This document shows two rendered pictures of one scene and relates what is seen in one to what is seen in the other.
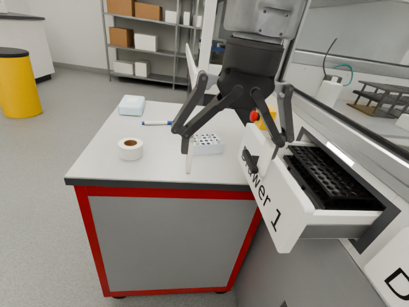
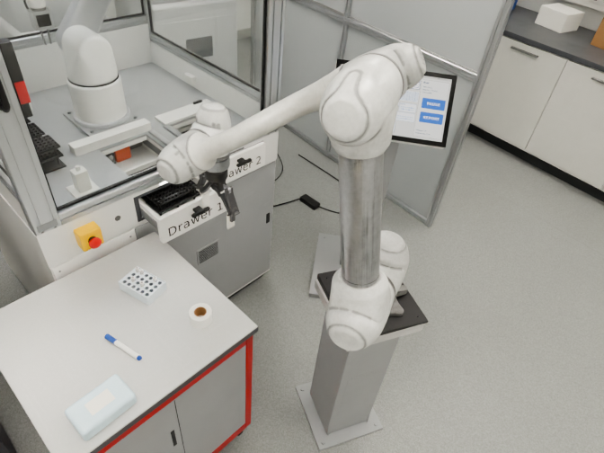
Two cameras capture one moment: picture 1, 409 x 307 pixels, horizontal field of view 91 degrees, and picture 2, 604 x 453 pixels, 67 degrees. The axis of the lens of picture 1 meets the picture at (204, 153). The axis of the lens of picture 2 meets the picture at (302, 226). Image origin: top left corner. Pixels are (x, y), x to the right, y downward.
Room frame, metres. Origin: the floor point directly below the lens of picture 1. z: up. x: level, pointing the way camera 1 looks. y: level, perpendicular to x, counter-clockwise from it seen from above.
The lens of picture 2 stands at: (0.84, 1.06, 1.96)
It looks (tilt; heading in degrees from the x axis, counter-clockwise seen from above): 42 degrees down; 230
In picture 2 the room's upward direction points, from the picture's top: 7 degrees clockwise
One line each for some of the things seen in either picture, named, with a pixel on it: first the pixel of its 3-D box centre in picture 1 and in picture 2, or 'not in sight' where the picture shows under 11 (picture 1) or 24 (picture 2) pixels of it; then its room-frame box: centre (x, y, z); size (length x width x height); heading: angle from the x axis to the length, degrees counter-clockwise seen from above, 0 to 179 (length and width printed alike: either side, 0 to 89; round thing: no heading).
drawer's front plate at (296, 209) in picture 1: (263, 174); (194, 213); (0.35, -0.13, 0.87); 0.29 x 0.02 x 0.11; 11
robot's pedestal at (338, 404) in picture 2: not in sight; (350, 361); (-0.01, 0.44, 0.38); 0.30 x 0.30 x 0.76; 75
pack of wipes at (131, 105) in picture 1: (132, 105); (102, 405); (0.85, 0.35, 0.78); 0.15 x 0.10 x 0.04; 13
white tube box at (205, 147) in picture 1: (202, 143); (142, 285); (0.61, 0.01, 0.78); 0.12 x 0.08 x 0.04; 115
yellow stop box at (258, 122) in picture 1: (263, 117); (89, 236); (0.70, -0.19, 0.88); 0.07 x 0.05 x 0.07; 11
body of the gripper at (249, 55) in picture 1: (247, 75); (216, 178); (0.30, -0.04, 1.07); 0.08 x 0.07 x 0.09; 101
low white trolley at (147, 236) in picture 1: (175, 198); (137, 387); (0.72, 0.11, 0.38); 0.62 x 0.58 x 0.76; 11
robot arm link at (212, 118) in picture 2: not in sight; (211, 130); (0.31, -0.04, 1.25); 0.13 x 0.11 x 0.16; 31
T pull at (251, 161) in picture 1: (255, 161); (199, 210); (0.35, -0.10, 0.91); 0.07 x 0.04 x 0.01; 11
